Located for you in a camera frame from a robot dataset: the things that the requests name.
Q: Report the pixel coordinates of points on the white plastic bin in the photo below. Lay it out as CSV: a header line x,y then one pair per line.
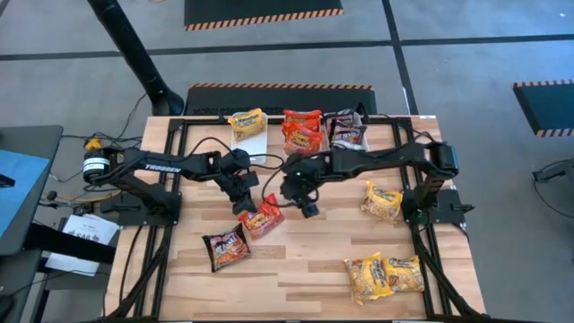
x,y
255,150
365,143

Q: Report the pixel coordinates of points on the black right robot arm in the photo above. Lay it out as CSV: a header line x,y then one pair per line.
x,y
381,161

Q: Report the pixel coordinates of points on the white paper sheet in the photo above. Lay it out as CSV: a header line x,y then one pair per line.
x,y
96,226

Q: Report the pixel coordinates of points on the long black hazard-striped floor mat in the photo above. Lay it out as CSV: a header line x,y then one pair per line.
x,y
278,101

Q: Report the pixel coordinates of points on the yellow Maruchan noodle pack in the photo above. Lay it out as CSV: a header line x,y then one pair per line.
x,y
406,274
246,124
367,280
381,202

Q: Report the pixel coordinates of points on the blue desk mat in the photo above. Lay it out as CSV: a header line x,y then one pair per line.
x,y
22,202

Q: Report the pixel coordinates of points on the black stand foot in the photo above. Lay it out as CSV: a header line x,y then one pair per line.
x,y
556,169

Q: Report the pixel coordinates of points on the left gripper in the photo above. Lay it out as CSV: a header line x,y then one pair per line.
x,y
242,186

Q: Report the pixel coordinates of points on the black aluminium table frame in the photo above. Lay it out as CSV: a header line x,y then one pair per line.
x,y
402,122

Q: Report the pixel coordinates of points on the yellow plug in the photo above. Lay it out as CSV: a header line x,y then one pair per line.
x,y
93,144

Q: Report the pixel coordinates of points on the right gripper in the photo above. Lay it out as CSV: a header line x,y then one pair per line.
x,y
298,190

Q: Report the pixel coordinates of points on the black Fire Noodle pack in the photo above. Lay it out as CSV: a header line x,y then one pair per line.
x,y
350,134
226,249
343,119

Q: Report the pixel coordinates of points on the dark grey desk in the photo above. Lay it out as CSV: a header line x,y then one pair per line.
x,y
31,139

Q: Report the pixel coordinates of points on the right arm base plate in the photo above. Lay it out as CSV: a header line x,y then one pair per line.
x,y
453,202

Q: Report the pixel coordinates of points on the black desk bar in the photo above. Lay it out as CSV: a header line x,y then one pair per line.
x,y
67,244

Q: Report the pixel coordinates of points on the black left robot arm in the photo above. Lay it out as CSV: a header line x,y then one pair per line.
x,y
161,166

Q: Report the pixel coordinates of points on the red Saucy Noods noodle pack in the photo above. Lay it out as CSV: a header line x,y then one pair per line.
x,y
300,141
302,119
262,222

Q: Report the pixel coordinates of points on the black pole stand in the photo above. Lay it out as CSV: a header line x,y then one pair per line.
x,y
134,54

